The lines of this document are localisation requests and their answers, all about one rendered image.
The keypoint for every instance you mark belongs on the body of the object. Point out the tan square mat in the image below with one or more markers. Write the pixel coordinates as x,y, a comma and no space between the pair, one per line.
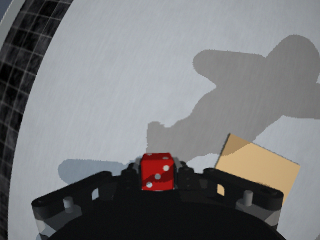
247,160

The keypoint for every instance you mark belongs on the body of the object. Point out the red die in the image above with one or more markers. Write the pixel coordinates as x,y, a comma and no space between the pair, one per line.
157,171

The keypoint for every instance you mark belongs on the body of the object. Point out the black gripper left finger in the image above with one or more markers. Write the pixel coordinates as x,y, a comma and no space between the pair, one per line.
53,210

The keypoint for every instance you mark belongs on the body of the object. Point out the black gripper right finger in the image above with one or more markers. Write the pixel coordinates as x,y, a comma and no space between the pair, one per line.
256,199

